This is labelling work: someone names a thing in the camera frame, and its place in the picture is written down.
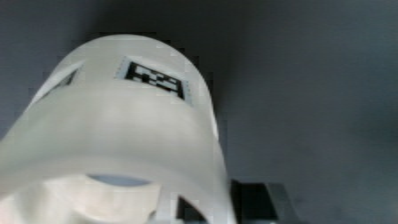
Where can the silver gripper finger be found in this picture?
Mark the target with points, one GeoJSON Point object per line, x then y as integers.
{"type": "Point", "coordinates": [286, 216]}

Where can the white lamp shade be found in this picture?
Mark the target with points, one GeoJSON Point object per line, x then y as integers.
{"type": "Point", "coordinates": [111, 154]}

